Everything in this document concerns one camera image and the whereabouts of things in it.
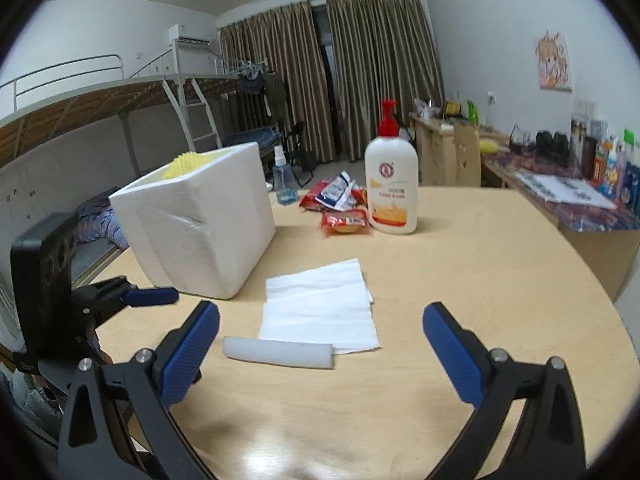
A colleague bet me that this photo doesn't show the white foam box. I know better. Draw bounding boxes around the white foam box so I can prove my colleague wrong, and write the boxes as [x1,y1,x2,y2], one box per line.
[108,142,277,301]

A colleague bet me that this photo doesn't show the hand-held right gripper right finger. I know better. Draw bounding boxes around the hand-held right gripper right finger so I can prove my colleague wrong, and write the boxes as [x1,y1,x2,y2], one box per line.
[422,301,587,480]

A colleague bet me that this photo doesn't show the blue orange blanket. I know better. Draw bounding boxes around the blue orange blanket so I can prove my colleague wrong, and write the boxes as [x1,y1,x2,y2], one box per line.
[75,187,132,252]

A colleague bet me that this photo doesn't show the light wooden desk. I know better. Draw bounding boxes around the light wooden desk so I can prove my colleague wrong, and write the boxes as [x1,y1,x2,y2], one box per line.
[409,112,506,187]

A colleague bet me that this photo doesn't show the white air conditioner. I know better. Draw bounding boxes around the white air conditioner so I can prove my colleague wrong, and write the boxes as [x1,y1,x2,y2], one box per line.
[169,24,211,51]

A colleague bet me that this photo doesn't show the blue plaid bedding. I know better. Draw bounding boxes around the blue plaid bedding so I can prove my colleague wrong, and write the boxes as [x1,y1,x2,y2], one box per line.
[222,127,284,154]

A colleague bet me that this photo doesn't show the printed papers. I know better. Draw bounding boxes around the printed papers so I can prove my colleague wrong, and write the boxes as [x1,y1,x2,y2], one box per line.
[515,170,619,210]

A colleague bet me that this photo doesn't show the white paper tissue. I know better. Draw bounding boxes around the white paper tissue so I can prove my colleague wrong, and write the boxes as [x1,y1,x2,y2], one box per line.
[257,258,382,356]

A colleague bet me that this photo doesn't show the clear blue spray bottle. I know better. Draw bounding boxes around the clear blue spray bottle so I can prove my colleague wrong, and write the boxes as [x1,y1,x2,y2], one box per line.
[272,145,297,206]

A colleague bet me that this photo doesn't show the red snack packet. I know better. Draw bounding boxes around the red snack packet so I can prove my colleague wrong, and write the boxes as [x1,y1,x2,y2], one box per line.
[299,177,351,212]
[320,208,372,237]

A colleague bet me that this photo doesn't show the white metal bunk bed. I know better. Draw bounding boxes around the white metal bunk bed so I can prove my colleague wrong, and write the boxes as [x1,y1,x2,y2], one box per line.
[0,54,288,291]

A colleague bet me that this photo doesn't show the white lotion bottle red pump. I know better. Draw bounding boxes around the white lotion bottle red pump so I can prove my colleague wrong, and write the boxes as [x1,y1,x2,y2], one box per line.
[364,99,420,236]

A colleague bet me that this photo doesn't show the black folding chair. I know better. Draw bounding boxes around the black folding chair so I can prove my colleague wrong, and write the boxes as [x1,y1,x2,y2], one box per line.
[285,121,317,182]

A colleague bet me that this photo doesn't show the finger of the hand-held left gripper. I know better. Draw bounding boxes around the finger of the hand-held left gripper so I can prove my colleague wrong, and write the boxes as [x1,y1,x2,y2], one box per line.
[75,276,180,332]

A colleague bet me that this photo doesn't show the wall poster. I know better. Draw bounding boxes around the wall poster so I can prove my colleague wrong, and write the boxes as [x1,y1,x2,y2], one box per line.
[534,32,574,92]

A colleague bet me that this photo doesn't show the wooden chair with smiley cutout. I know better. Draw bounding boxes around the wooden chair with smiley cutout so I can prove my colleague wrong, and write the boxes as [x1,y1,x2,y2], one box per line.
[452,124,484,187]

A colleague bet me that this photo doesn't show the cluster of toiletry bottles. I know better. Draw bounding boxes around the cluster of toiletry bottles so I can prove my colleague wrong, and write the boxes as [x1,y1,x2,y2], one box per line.
[582,120,640,212]

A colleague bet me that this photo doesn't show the white blue sachet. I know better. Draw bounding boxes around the white blue sachet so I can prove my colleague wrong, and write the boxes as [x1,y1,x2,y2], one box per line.
[315,171,357,211]

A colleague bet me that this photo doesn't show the steel thermos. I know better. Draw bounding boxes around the steel thermos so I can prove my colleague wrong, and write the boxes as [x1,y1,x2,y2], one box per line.
[570,119,589,176]

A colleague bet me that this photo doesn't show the brown curtain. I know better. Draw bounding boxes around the brown curtain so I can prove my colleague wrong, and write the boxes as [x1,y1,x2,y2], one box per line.
[220,2,337,167]
[326,0,445,162]

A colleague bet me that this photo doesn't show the yellow spiky ball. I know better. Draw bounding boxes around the yellow spiky ball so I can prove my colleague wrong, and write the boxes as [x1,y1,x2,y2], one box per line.
[162,151,226,181]

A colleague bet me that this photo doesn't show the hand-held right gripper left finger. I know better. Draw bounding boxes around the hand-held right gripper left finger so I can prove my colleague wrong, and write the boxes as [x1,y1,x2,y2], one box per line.
[57,300,221,480]

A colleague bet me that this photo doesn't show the grey white shoe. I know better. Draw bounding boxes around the grey white shoe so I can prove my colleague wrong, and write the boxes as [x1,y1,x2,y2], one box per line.
[10,370,62,422]

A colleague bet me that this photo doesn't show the desk with patterned cover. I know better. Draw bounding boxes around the desk with patterned cover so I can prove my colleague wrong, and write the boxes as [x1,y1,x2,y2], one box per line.
[480,152,640,302]

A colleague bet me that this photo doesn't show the hanging dark clothes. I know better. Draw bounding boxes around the hanging dark clothes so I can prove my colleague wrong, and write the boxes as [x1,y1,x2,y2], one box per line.
[236,62,289,127]

